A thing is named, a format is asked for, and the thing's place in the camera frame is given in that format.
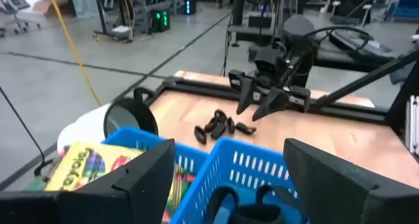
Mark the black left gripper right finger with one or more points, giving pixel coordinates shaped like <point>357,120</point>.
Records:
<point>327,191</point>

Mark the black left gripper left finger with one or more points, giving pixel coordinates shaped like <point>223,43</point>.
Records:
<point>140,191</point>

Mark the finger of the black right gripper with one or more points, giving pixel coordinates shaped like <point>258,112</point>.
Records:
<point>273,101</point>
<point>246,93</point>

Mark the yellow green Crayola crayon box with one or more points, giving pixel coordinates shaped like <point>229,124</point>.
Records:
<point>181,188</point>
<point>82,165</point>

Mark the black office chair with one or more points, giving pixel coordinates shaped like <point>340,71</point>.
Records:
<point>355,1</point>

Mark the grey rolling office chair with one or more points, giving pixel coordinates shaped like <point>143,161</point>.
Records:
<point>13,4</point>

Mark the small black box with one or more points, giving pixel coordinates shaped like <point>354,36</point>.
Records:
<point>260,21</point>

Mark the black keyboard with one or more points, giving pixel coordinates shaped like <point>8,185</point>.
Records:
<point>376,48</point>

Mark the black box blue lights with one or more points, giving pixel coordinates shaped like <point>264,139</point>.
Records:
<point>190,6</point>

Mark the black computer green lights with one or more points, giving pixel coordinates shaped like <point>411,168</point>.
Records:
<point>159,21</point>

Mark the black stand with white plate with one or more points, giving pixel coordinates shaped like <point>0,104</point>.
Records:
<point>121,29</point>

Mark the blue storage bin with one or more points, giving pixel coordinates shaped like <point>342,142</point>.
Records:
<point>406,4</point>

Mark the brown cardboard box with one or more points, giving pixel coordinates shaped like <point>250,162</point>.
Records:
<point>42,8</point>

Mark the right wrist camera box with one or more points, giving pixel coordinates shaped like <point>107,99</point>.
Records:
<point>265,60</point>

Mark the black aluminium table frame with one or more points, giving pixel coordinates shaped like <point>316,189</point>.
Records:
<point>203,86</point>

